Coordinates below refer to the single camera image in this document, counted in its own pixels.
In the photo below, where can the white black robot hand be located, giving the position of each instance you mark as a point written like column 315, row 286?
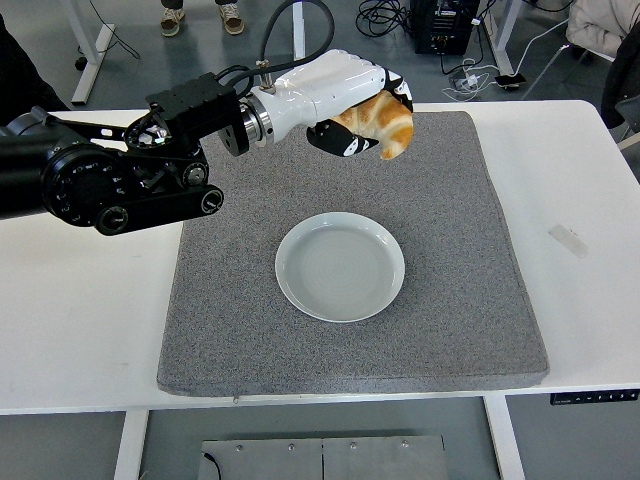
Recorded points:
column 325, row 85

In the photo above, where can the golden croissant bread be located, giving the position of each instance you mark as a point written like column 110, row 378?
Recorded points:
column 390, row 125

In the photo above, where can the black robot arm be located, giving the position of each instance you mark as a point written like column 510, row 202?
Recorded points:
column 75, row 175

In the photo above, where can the light grey round plate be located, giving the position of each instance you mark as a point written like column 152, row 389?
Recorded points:
column 340, row 270

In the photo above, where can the grey metal plate with screws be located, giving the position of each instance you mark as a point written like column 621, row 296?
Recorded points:
column 350, row 460

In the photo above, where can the white straight desk leg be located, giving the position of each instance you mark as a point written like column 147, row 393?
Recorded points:
column 299, row 30

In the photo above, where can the grey speckled cushion mat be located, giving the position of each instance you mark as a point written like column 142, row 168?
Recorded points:
column 350, row 190

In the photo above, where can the person's right shoe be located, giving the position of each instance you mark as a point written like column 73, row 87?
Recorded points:
column 232, row 20

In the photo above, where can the person's shoe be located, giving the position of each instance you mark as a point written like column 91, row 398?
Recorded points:
column 232, row 20
column 172, row 22

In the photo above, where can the grey floor power strip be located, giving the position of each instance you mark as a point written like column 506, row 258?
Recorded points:
column 457, row 80

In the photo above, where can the black computer case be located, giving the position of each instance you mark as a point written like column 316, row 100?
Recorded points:
column 445, row 25

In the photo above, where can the person's left shoe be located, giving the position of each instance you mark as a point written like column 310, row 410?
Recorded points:
column 172, row 22

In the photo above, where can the black smartphone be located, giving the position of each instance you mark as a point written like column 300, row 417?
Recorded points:
column 510, row 80

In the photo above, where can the grey chair leg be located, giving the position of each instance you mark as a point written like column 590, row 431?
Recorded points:
column 545, row 72

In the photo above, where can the small black floor object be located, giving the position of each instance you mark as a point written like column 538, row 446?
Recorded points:
column 80, row 63

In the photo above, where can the beige padded jacket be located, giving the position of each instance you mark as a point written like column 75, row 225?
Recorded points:
column 600, row 22

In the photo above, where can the translucent tape strip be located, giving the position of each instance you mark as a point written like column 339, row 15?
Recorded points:
column 567, row 241

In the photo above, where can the black jacket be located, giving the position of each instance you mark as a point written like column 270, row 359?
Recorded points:
column 620, row 75

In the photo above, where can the black fabric cover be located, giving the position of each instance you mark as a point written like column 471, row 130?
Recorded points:
column 25, row 75

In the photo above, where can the grey chair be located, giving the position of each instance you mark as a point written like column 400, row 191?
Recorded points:
column 631, row 107

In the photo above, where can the white table leg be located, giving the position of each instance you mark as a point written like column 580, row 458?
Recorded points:
column 502, row 440
column 131, row 445

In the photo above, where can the black desk control panel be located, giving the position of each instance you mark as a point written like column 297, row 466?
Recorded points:
column 595, row 397

